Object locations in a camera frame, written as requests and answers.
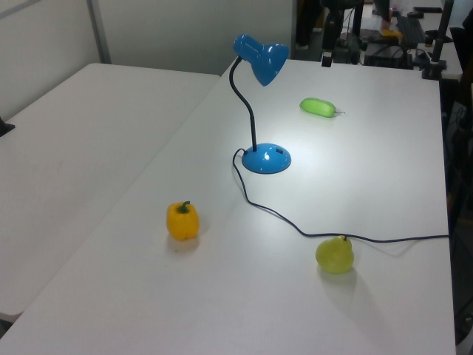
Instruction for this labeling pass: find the blue desk lamp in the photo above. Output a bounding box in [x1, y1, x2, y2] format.
[231, 33, 293, 175]

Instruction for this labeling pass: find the black equipment box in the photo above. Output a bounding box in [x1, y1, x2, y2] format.
[363, 43, 414, 70]

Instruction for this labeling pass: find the green cucumber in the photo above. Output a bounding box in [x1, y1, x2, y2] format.
[299, 97, 347, 118]

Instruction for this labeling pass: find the black lamp power cable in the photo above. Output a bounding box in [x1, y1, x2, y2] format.
[231, 148, 450, 246]

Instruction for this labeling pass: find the black camera stand pole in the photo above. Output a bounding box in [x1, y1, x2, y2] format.
[422, 0, 455, 81]

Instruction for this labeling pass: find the yellow-green pear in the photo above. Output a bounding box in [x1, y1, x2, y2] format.
[315, 234, 355, 275]

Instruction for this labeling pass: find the yellow bell pepper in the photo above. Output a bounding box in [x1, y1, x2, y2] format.
[166, 200, 200, 242]

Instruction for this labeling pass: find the black bracket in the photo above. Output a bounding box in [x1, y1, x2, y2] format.
[0, 115, 16, 138]

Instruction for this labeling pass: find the black keyboard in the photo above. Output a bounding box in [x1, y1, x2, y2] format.
[396, 16, 428, 46]

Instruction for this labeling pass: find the Franka gripper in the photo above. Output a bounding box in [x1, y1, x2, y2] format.
[320, 14, 339, 69]

